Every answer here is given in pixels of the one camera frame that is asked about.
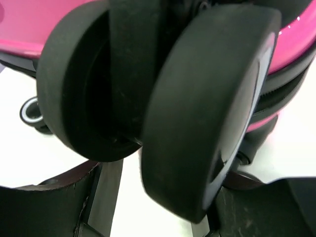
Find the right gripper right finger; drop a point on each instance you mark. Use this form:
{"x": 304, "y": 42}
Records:
{"x": 248, "y": 208}

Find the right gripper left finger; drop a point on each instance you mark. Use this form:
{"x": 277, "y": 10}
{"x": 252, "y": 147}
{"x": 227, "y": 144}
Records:
{"x": 51, "y": 209}

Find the pink hard-shell suitcase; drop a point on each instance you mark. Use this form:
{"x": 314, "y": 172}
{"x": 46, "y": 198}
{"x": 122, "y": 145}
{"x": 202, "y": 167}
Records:
{"x": 183, "y": 80}

